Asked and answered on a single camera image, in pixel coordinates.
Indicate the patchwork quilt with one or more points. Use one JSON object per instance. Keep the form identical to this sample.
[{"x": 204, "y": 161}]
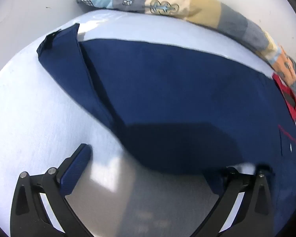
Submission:
[{"x": 207, "y": 7}]

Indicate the navy blue work jacket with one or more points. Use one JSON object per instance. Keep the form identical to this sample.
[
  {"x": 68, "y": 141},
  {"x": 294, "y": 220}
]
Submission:
[{"x": 162, "y": 91}]

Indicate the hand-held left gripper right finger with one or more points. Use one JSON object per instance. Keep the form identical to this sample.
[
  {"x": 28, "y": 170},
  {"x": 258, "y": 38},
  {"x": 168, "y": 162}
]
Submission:
[{"x": 230, "y": 188}]

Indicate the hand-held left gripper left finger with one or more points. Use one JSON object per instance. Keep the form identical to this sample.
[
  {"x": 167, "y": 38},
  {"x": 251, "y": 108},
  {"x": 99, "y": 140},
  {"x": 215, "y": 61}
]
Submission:
[{"x": 74, "y": 169}]

